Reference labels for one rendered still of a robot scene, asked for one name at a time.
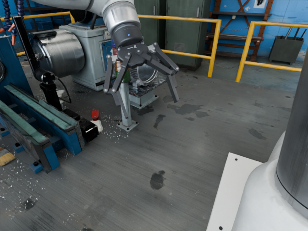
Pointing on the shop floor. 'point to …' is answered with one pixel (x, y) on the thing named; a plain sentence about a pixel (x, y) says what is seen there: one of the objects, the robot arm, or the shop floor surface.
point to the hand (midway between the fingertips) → (151, 105)
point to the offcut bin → (286, 47)
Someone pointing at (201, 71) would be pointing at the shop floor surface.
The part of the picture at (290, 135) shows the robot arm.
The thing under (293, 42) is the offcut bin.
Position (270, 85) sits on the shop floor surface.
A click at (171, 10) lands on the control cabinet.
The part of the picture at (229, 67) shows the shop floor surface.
